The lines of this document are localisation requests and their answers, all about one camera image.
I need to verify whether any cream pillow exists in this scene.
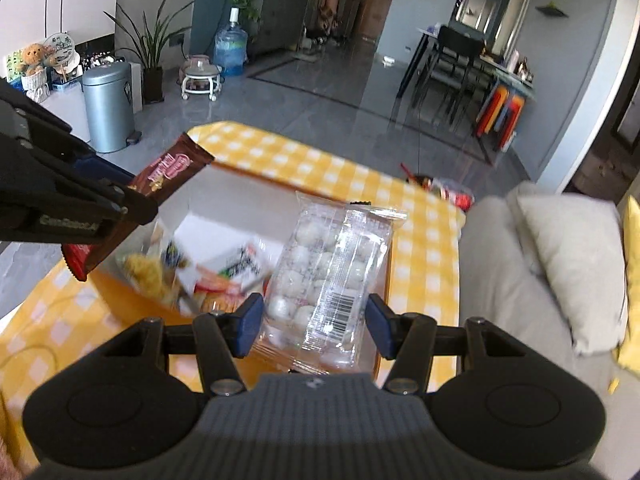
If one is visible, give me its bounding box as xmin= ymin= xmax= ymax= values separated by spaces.
xmin=515 ymin=194 xmax=628 ymax=356

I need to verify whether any yellow pillow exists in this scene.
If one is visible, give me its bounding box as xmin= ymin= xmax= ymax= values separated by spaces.
xmin=612 ymin=195 xmax=640 ymax=376

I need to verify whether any potted plant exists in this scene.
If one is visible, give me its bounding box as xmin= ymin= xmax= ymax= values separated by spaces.
xmin=102 ymin=0 xmax=196 ymax=106

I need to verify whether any round painted fan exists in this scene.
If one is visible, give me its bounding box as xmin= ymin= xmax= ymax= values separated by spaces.
xmin=42 ymin=31 xmax=81 ymax=68

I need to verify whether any grey sofa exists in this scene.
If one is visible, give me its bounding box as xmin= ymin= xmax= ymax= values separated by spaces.
xmin=457 ymin=182 xmax=640 ymax=480

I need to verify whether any orange cardboard box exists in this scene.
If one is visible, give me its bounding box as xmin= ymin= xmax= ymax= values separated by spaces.
xmin=92 ymin=160 xmax=396 ymax=376

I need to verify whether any small white rolling stool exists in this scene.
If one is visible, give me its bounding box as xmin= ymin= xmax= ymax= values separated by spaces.
xmin=181 ymin=54 xmax=223 ymax=102

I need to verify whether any silver trash can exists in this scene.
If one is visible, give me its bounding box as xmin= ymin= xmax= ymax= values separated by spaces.
xmin=81 ymin=61 xmax=143 ymax=154

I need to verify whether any stack of colourful stools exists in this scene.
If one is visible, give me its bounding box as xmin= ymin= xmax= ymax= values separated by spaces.
xmin=475 ymin=84 xmax=528 ymax=153

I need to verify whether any wooden door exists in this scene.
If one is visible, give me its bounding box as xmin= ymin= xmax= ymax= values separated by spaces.
xmin=357 ymin=0 xmax=403 ymax=41

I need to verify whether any dark grey cabinet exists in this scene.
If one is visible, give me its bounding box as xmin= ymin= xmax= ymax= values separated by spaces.
xmin=192 ymin=0 xmax=313 ymax=61

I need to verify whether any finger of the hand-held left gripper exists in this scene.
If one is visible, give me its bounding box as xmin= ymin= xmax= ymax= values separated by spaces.
xmin=0 ymin=79 xmax=137 ymax=187
xmin=0 ymin=134 xmax=161 ymax=225

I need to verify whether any clear packet of white balls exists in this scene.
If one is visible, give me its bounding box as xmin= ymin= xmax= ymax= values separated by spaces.
xmin=252 ymin=191 xmax=408 ymax=372

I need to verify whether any red patterned bag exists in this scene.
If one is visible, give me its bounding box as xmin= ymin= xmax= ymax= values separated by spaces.
xmin=400 ymin=162 xmax=476 ymax=212

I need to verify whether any basket of plush toys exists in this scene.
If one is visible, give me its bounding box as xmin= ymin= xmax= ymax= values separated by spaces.
xmin=20 ymin=42 xmax=53 ymax=103

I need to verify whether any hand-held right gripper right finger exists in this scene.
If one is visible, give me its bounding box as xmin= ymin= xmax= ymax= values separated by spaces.
xmin=365 ymin=294 xmax=528 ymax=395

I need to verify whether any brown snack bar packet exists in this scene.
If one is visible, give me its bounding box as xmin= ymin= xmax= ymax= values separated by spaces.
xmin=61 ymin=132 xmax=216 ymax=282

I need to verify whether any yellow checkered tablecloth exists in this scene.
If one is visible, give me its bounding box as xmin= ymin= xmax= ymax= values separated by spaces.
xmin=0 ymin=120 xmax=466 ymax=466

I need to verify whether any white spicy strip packet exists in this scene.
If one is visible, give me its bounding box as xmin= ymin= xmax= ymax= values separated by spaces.
xmin=195 ymin=242 xmax=273 ymax=297

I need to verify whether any glass dining table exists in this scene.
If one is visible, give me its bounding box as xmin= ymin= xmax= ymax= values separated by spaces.
xmin=412 ymin=25 xmax=537 ymax=108

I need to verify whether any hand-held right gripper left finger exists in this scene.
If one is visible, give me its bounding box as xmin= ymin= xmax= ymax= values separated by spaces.
xmin=102 ymin=292 xmax=265 ymax=395

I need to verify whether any blue white snack packet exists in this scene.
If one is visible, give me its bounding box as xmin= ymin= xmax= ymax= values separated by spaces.
xmin=161 ymin=239 xmax=195 ymax=273

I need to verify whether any blue water bottle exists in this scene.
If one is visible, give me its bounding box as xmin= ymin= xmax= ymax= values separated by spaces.
xmin=214 ymin=7 xmax=249 ymax=78

